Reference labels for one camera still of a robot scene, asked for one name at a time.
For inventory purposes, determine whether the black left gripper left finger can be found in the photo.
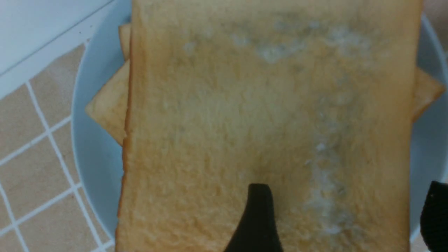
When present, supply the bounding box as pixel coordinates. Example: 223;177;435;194
225;183;283;252

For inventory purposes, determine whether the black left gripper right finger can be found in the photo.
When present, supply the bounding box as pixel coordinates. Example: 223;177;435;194
420;181;448;252

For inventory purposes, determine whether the blue plate with bread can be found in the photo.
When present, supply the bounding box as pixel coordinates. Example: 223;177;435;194
72;0;447;241

